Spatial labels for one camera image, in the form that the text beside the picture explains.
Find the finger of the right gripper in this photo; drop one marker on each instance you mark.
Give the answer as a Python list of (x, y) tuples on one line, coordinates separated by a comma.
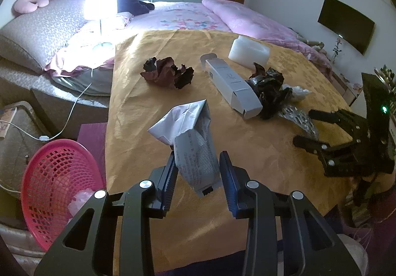
[(332, 117), (309, 145)]

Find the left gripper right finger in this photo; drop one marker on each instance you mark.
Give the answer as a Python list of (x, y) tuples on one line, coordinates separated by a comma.
[(234, 181)]

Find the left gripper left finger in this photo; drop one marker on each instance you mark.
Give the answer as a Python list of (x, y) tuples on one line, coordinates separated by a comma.
[(164, 180)]

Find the white paper bag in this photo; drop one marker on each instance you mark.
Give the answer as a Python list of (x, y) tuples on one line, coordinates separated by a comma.
[(187, 129)]

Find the grey cardboard box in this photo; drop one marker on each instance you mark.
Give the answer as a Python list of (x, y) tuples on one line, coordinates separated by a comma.
[(236, 91)]

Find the trash in basket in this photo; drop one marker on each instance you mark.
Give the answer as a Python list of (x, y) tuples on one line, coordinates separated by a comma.
[(79, 201)]

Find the white crumpled tissue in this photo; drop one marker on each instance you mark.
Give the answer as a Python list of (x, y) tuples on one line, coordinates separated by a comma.
[(295, 94)]

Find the golden yellow bedspread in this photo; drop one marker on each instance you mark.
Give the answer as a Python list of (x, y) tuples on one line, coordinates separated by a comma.
[(200, 228)]

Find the black crumpled plastic bag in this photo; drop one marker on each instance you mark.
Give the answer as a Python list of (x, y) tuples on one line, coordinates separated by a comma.
[(267, 85)]

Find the purple floor mat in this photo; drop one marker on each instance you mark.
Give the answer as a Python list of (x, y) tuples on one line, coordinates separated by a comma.
[(92, 137)]

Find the pink plastic mesh basket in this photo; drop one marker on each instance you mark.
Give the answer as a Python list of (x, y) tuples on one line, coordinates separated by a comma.
[(58, 171)]

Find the pink quilt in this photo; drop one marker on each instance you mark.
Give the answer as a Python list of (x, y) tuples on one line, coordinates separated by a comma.
[(244, 21)]

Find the brown bedside cabinet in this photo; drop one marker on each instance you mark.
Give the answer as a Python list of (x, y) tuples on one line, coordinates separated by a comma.
[(19, 146)]

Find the pink floral bed sheet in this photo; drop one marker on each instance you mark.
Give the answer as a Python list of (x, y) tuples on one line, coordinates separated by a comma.
[(95, 43)]

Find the colourful book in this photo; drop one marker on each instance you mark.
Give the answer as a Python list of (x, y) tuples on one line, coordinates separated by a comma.
[(7, 116)]

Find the dark clothing pile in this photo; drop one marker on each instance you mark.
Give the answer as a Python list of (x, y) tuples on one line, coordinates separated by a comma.
[(135, 7)]

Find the lit white table lamp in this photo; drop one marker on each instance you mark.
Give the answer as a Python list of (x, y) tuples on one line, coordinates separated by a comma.
[(102, 12)]

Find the pink neck pillow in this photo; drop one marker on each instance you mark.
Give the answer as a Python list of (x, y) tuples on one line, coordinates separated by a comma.
[(29, 6)]

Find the wall mounted black television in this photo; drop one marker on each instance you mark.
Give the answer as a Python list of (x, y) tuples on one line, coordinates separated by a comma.
[(344, 20)]

